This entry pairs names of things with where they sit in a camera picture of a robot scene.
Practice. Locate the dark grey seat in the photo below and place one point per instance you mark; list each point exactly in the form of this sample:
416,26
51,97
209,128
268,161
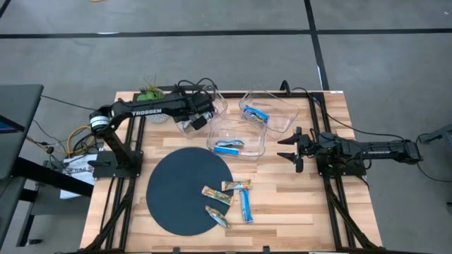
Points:
8,201

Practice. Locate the grey blue granola bar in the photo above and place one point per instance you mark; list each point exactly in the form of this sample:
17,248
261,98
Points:
229,143

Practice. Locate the dark round mat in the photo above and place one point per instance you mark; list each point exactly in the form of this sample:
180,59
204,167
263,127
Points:
176,190

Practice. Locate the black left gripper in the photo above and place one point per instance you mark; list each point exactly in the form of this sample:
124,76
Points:
199,104

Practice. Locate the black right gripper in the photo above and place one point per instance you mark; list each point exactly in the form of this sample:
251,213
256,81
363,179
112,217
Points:
306,147

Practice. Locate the green succulent plant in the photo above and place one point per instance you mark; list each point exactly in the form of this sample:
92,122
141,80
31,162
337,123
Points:
150,95

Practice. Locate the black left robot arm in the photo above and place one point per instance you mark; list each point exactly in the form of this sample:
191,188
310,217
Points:
141,109

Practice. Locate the dark grey desk top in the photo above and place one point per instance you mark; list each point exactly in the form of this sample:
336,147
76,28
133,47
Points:
17,113

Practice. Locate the brown green granola bar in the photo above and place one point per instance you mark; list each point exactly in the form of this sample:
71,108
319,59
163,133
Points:
217,216

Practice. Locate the white patterned plant pot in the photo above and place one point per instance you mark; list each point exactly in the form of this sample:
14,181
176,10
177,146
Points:
157,119

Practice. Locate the white printed paper box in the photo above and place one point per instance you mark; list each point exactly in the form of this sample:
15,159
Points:
76,166

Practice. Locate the clear plastic bin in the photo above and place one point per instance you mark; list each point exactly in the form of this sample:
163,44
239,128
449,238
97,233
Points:
249,134
280,116
221,107

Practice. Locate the grey chair base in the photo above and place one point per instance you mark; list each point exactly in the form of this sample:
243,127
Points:
439,134

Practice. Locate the black desk foot beam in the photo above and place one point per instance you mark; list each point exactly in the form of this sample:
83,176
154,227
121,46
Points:
53,176

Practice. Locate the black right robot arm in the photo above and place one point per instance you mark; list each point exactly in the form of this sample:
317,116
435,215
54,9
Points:
370,150

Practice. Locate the black aluminium table frame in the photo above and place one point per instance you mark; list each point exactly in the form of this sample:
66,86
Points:
233,94

